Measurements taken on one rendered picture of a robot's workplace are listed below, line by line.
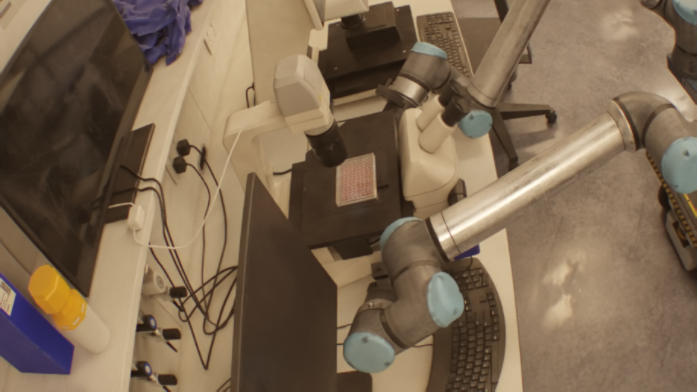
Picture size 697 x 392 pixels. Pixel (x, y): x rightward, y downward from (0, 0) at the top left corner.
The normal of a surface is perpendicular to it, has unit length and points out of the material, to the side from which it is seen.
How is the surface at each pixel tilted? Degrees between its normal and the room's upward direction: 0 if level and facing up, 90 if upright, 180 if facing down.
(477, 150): 0
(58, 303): 90
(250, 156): 90
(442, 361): 7
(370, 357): 62
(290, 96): 80
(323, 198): 0
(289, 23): 90
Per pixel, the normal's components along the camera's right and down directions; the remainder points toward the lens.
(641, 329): -0.32, -0.69
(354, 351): -0.19, 0.33
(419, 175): -0.07, 0.53
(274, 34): 0.00, 0.69
